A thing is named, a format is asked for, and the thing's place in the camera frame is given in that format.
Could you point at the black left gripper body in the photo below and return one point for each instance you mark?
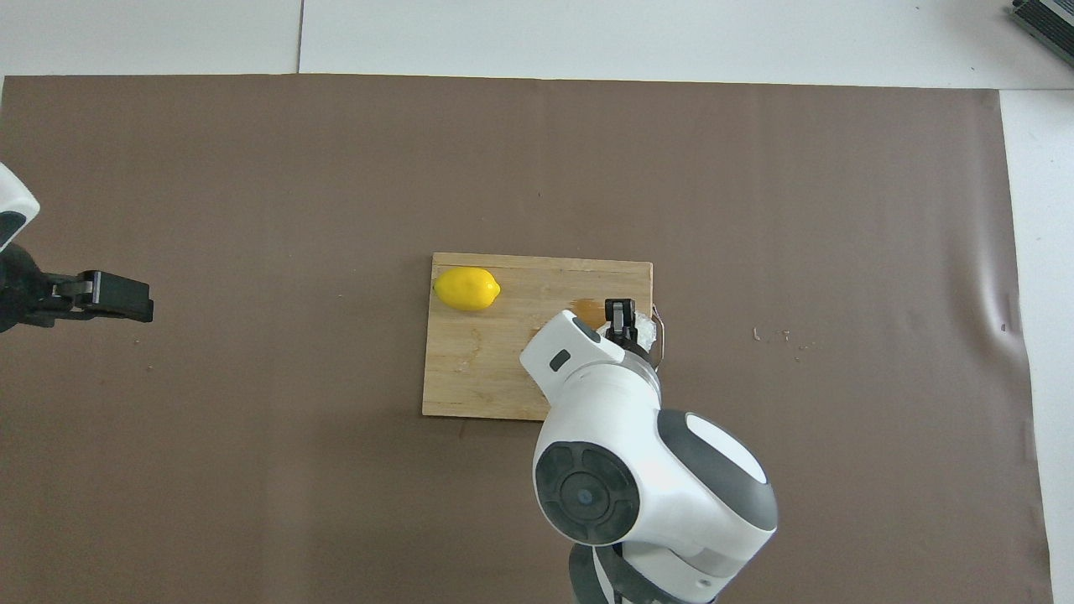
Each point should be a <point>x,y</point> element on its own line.
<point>21,289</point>

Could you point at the yellow lemon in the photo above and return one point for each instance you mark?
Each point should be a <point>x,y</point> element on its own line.
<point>466,288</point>

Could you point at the brown paper table mat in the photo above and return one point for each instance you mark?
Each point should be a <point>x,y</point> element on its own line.
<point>252,168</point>

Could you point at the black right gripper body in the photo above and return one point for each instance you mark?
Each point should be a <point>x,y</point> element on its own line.
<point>642,352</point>

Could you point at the wooden cutting board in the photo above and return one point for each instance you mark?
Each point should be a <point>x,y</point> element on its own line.
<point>478,361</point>

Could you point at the black ribbed device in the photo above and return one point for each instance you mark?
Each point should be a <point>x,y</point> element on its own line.
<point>1045,18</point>

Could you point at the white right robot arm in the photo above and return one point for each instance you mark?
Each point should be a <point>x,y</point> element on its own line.
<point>629,453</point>

